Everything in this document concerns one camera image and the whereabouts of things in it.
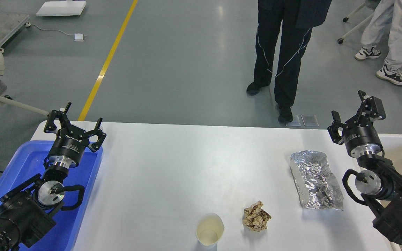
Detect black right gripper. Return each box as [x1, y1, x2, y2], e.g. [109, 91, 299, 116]
[328, 90, 387, 158]

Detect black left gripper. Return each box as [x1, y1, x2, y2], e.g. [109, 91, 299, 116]
[44, 102, 106, 168]

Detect white paper cup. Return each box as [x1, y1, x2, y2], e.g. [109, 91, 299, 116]
[195, 213, 225, 249]

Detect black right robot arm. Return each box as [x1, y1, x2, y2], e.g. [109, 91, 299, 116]
[327, 90, 402, 246]

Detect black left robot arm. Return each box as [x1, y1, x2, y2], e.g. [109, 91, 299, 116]
[0, 102, 106, 251]

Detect right clear floor plate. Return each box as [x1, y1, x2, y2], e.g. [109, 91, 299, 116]
[301, 115, 319, 127]

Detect clear floor plate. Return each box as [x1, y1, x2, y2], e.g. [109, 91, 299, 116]
[301, 115, 319, 127]
[285, 115, 302, 127]

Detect blue plastic tray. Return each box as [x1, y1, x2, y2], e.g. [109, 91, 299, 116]
[0, 140, 103, 251]

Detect left clear floor plate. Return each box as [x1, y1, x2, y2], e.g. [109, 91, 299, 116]
[285, 115, 302, 127]

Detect crumpled aluminium foil tray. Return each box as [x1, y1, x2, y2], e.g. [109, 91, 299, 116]
[289, 150, 344, 210]

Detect white rolling stand legs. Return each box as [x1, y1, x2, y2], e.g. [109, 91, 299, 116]
[337, 2, 374, 44]

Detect person in black clothes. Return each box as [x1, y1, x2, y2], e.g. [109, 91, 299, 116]
[247, 0, 331, 123]

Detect person in white trousers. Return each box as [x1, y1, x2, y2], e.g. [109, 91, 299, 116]
[355, 0, 402, 86]

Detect white foam board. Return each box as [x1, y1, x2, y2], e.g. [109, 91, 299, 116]
[36, 0, 87, 16]

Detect grey metal platform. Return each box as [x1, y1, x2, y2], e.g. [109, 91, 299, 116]
[0, 13, 30, 47]

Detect crumpled brown paper ball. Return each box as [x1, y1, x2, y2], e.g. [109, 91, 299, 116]
[242, 200, 272, 232]

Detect white power adapter with cable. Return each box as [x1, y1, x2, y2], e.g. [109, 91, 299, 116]
[26, 22, 86, 41]

